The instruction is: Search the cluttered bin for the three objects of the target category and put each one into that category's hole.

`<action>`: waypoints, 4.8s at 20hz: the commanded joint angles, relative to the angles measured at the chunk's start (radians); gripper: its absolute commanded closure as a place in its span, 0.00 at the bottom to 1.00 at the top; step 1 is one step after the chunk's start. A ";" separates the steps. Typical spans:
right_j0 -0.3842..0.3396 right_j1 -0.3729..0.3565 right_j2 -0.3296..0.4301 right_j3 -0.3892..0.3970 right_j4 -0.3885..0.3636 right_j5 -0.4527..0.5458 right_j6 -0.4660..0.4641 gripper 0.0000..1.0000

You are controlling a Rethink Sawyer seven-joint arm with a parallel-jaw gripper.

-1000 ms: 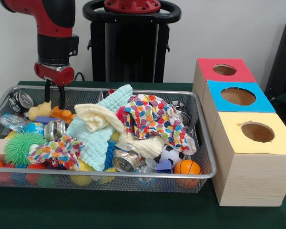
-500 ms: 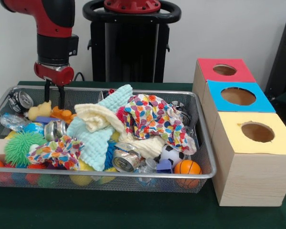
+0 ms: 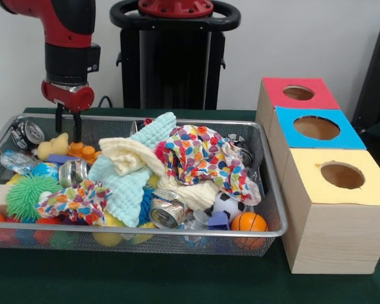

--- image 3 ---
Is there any blue globe ball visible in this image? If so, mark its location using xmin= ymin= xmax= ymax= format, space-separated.
xmin=30 ymin=163 xmax=60 ymax=182

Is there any black and white soccer ball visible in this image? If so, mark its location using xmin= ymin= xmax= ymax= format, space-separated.
xmin=210 ymin=191 xmax=246 ymax=221

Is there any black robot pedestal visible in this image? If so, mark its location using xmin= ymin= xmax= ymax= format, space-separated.
xmin=110 ymin=0 xmax=241 ymax=110

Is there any orange basketball toy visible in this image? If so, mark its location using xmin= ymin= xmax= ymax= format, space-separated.
xmin=231 ymin=212 xmax=269 ymax=249

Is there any small orange plastic toy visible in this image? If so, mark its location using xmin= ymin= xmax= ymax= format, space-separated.
xmin=68 ymin=142 xmax=103 ymax=163

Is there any cream yellow cloth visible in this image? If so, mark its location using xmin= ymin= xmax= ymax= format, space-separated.
xmin=98 ymin=137 xmax=221 ymax=211

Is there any silver drink can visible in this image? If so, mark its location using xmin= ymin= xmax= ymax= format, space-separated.
xmin=58 ymin=158 xmax=90 ymax=189

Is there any black upright panel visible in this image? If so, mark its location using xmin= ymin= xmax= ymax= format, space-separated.
xmin=351 ymin=21 xmax=380 ymax=149

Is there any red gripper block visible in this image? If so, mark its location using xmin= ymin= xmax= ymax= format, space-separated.
xmin=41 ymin=79 xmax=96 ymax=144

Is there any crushed silver can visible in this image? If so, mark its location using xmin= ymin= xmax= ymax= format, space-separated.
xmin=149 ymin=190 xmax=188 ymax=230

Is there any colourful polka dot cloth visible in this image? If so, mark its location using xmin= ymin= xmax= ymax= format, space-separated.
xmin=153 ymin=125 xmax=263 ymax=206
xmin=35 ymin=180 xmax=112 ymax=227

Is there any clear mesh bin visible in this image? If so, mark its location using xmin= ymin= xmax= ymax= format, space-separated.
xmin=0 ymin=114 xmax=289 ymax=255

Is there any black cable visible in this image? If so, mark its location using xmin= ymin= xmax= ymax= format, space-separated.
xmin=98 ymin=95 xmax=114 ymax=110

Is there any mint green waffle cloth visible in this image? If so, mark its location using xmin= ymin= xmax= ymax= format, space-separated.
xmin=87 ymin=112 xmax=177 ymax=227

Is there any yellow plush duck toy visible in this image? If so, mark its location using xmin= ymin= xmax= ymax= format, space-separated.
xmin=37 ymin=132 xmax=70 ymax=162

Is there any green spiky ball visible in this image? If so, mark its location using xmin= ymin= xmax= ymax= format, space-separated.
xmin=5 ymin=174 xmax=63 ymax=222

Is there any wooden box with three holes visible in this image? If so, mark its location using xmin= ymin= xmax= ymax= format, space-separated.
xmin=256 ymin=77 xmax=380 ymax=275

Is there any dark green table cloth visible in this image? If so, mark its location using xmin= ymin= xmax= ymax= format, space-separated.
xmin=0 ymin=106 xmax=380 ymax=304

